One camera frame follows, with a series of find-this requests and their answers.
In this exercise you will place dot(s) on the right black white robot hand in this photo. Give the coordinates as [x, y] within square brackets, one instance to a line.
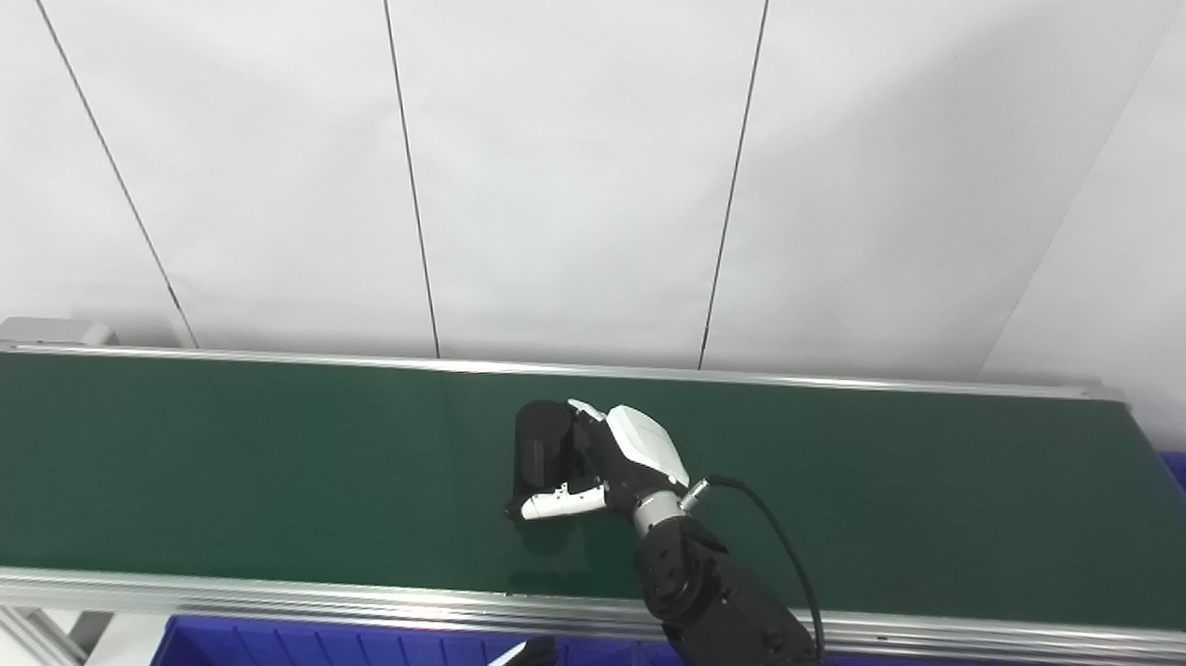
[643, 446]

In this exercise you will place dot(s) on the black cylinder block part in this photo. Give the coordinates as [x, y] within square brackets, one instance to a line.
[543, 445]

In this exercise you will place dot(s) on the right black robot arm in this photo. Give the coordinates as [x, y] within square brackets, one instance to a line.
[715, 608]

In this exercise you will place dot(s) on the green conveyor belt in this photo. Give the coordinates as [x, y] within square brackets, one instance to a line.
[264, 596]
[259, 468]

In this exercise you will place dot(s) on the aluminium conveyor support leg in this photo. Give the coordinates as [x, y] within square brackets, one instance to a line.
[36, 638]

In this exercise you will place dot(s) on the grey conveyor motor box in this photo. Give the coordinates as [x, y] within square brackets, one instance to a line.
[47, 332]

